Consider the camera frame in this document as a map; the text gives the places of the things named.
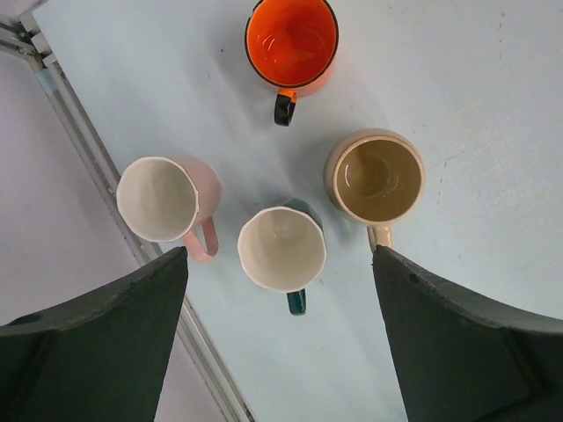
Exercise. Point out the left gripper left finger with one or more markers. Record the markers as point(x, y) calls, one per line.
point(101, 356)

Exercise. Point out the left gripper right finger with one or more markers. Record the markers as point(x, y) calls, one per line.
point(461, 356)

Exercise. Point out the pink mug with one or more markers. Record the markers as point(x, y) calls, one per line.
point(166, 199)

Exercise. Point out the cream mug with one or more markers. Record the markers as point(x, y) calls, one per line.
point(374, 177)

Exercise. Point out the dark green mug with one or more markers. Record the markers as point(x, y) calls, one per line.
point(283, 249)

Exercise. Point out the orange mug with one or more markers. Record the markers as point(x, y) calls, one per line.
point(292, 46)

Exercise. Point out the left aluminium frame post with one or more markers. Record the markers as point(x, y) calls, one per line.
point(22, 37)

